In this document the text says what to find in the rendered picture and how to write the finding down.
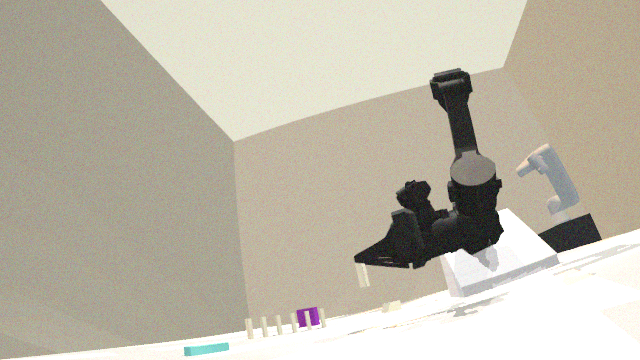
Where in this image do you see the magenta block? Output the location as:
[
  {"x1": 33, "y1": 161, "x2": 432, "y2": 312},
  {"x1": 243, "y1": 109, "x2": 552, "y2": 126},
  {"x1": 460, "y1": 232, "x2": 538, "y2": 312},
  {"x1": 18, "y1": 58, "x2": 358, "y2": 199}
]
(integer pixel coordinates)
[{"x1": 296, "y1": 307, "x2": 320, "y2": 328}]

